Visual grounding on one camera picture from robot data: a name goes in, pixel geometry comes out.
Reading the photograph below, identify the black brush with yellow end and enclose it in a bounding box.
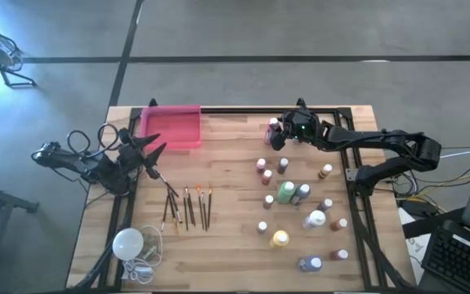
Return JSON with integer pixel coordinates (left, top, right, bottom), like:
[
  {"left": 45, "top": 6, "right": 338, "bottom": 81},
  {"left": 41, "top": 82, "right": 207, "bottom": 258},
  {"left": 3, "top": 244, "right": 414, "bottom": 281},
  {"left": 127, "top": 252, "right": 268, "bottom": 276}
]
[{"left": 168, "top": 190, "right": 180, "bottom": 236}]

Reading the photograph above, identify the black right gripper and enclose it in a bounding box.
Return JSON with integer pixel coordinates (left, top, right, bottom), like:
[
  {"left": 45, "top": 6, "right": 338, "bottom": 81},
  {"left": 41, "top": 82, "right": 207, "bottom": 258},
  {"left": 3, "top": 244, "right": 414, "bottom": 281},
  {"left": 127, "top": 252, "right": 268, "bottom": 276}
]
[{"left": 270, "top": 108, "right": 324, "bottom": 152}]

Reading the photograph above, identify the large green paint bottle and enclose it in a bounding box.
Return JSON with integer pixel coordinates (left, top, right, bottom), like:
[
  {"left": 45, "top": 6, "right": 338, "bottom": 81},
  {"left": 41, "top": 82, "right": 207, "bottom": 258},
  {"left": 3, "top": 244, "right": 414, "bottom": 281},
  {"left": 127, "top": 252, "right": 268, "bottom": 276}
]
[{"left": 275, "top": 180, "right": 297, "bottom": 205}]

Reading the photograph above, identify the black brush with silver ferrule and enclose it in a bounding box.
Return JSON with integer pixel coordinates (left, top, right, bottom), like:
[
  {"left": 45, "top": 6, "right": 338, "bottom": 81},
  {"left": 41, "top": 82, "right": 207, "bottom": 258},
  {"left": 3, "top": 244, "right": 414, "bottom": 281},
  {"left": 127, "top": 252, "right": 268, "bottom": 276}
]
[{"left": 170, "top": 190, "right": 183, "bottom": 225}]

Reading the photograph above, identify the black brush with dark bristles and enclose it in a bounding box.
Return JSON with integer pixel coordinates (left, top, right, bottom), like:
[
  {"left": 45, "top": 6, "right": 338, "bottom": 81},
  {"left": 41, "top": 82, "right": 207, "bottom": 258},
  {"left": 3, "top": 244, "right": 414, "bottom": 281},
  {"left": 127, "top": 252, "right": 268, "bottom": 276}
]
[{"left": 156, "top": 171, "right": 181, "bottom": 198}]

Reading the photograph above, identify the large red paint bottle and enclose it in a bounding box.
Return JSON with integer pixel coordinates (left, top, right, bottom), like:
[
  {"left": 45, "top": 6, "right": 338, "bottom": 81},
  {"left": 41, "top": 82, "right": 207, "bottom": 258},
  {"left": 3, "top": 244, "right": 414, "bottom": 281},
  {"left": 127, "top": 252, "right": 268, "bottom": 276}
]
[{"left": 263, "top": 117, "right": 281, "bottom": 145}]

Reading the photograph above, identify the black power box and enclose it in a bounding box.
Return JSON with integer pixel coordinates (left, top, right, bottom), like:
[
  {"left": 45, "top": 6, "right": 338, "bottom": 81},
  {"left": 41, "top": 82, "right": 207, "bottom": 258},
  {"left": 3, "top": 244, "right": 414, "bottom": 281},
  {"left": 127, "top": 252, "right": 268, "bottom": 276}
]
[{"left": 400, "top": 198, "right": 438, "bottom": 218}]

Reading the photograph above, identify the thin black paint brush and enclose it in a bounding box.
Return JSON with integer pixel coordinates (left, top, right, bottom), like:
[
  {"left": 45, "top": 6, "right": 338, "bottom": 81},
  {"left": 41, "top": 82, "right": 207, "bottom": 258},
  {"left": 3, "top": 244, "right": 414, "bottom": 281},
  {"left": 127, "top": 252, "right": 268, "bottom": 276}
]
[
  {"left": 161, "top": 194, "right": 169, "bottom": 233},
  {"left": 182, "top": 186, "right": 190, "bottom": 233},
  {"left": 185, "top": 185, "right": 197, "bottom": 228}
]

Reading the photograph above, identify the black desk bar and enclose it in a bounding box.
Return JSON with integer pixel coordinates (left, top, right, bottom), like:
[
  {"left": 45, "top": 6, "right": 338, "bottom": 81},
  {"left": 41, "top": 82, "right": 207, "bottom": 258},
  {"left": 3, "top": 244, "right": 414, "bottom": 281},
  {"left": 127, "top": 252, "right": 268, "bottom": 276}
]
[{"left": 401, "top": 207, "right": 467, "bottom": 240}]

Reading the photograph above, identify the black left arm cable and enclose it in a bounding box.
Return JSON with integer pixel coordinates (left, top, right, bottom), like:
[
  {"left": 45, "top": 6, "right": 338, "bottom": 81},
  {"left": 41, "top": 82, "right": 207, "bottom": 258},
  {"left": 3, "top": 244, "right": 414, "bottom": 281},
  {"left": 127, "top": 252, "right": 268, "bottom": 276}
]
[{"left": 65, "top": 122, "right": 121, "bottom": 158}]

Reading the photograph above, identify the large purple paint bottle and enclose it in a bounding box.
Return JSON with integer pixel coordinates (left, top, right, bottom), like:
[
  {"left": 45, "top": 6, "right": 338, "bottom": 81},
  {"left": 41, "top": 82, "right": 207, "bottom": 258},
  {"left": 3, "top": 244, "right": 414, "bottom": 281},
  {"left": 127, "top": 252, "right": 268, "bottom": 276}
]
[{"left": 298, "top": 255, "right": 324, "bottom": 274}]

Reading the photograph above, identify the black keyboard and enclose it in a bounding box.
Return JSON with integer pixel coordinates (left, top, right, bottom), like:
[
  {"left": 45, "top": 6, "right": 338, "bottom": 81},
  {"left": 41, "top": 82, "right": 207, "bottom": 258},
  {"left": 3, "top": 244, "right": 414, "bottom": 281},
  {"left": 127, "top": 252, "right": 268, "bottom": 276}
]
[{"left": 420, "top": 220, "right": 470, "bottom": 294}]

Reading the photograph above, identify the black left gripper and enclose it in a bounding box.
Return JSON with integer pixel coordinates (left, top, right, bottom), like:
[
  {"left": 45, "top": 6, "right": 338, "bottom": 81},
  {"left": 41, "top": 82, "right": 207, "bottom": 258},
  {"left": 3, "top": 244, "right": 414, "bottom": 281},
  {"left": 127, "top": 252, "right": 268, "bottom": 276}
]
[{"left": 116, "top": 128, "right": 168, "bottom": 180}]

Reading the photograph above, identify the white floor cable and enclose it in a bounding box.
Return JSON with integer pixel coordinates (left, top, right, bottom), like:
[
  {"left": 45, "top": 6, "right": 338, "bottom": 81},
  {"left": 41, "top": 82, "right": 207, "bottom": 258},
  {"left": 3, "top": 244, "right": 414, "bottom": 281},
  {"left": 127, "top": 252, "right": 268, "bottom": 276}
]
[{"left": 440, "top": 148, "right": 470, "bottom": 160}]

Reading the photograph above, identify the large black paint bottle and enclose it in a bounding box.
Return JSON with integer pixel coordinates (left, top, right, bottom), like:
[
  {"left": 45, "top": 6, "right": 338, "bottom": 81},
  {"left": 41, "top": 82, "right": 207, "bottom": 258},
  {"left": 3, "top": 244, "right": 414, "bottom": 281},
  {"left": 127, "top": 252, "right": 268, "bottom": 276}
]
[{"left": 289, "top": 183, "right": 311, "bottom": 207}]

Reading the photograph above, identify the white paper sheet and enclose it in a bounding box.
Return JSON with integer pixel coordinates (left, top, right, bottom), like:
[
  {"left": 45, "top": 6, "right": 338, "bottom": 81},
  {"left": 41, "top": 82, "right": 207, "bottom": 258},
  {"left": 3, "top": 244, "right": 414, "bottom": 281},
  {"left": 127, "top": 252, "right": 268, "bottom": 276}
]
[{"left": 397, "top": 206, "right": 432, "bottom": 283}]

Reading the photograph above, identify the yellow floor cable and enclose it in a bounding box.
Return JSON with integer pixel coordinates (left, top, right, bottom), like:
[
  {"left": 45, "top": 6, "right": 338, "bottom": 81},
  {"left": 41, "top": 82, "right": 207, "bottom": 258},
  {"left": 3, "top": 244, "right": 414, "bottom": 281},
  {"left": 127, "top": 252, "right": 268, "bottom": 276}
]
[{"left": 396, "top": 158, "right": 470, "bottom": 205}]

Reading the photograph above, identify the white bulb table lamp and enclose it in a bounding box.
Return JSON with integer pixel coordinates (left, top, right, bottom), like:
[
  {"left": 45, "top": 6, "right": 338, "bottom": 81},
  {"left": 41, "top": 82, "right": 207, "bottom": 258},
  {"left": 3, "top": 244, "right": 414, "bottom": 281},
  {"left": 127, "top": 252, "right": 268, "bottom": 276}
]
[{"left": 111, "top": 225, "right": 164, "bottom": 262}]

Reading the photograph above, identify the short thin black brush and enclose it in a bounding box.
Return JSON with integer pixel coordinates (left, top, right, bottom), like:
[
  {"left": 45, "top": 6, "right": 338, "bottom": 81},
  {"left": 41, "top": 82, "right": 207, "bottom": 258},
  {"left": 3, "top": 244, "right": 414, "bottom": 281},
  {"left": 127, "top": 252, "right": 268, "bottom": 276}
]
[{"left": 200, "top": 190, "right": 209, "bottom": 233}]

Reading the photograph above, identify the pink plastic bin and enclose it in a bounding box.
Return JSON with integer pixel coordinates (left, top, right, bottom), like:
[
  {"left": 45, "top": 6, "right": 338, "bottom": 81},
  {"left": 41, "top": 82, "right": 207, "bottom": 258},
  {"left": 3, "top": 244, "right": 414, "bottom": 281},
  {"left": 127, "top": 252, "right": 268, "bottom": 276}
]
[{"left": 139, "top": 105, "right": 202, "bottom": 151}]

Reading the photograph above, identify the black side stand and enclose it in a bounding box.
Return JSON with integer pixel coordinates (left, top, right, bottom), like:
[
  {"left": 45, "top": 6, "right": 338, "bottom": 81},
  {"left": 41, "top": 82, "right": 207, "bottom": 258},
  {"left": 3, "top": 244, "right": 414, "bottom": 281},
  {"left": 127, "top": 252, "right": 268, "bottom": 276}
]
[{"left": 0, "top": 176, "right": 40, "bottom": 294}]

